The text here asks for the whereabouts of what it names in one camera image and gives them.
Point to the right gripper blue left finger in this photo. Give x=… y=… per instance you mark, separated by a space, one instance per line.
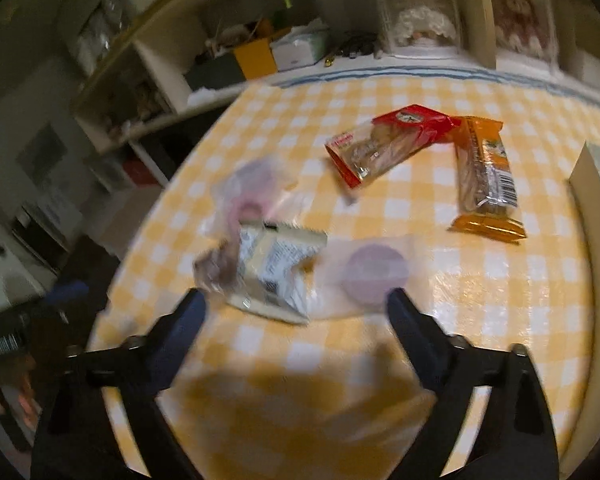
x=168 y=342

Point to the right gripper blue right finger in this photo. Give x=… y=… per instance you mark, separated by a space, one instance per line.
x=422 y=339

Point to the purple round cookie bag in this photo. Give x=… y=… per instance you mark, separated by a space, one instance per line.
x=352 y=278

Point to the cream barcode snack packet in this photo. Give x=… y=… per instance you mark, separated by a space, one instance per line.
x=269 y=279

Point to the orange snack bar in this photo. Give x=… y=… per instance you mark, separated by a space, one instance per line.
x=487 y=195

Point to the pink ring cookie bag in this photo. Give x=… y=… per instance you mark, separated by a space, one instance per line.
x=261 y=189

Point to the red cracker pack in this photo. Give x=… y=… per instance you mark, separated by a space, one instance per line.
x=364 y=153

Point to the person's left hand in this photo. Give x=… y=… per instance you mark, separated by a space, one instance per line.
x=16 y=391

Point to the yellow checkered tablecloth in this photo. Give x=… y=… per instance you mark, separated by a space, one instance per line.
x=336 y=399

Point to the orange box on shelf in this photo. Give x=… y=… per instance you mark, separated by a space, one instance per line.
x=255 y=59

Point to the white storage box on shelf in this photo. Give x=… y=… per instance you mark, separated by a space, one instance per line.
x=584 y=67

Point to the wooden headboard shelf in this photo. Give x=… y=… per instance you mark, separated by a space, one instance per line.
x=150 y=64

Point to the white tissue pack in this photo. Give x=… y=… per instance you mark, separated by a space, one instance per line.
x=302 y=47

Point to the cream dress doll in case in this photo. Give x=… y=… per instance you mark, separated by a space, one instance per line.
x=420 y=28

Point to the red dress doll in case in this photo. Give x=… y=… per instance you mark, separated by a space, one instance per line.
x=526 y=27

